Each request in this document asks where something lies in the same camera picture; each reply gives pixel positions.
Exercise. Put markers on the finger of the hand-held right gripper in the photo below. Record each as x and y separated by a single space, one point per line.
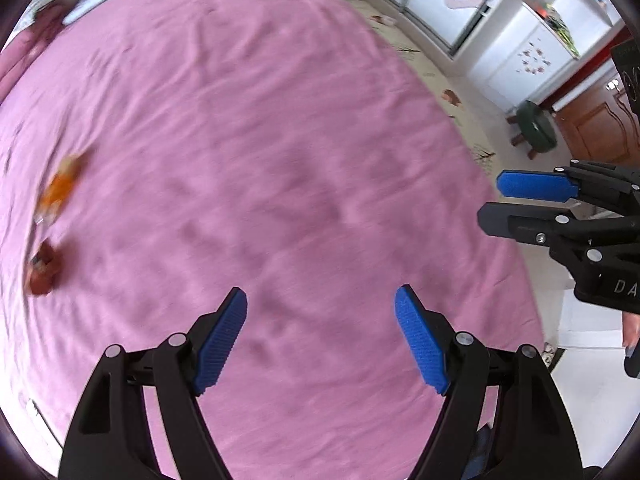
535 186
520 222

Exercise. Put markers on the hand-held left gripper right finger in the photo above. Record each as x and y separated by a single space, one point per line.
421 341

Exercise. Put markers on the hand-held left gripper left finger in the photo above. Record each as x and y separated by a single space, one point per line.
222 341

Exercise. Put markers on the person's right hand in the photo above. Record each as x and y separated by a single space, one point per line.
632 330

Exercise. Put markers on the green round stool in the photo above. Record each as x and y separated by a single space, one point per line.
536 127

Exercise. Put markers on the brown wooden door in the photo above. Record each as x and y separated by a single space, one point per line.
595 120

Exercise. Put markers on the blue jeans leg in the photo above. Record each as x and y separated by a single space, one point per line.
477 452

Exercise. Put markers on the white cabinet with stickers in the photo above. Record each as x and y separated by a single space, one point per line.
530 55

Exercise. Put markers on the colourful shelf items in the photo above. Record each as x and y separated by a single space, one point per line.
560 27

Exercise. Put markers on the pink bed sheet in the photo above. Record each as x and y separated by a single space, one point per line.
260 160

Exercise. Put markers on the brown knit sock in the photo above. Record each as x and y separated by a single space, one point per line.
44 270

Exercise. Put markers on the orange snack packet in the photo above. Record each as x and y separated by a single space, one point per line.
61 190

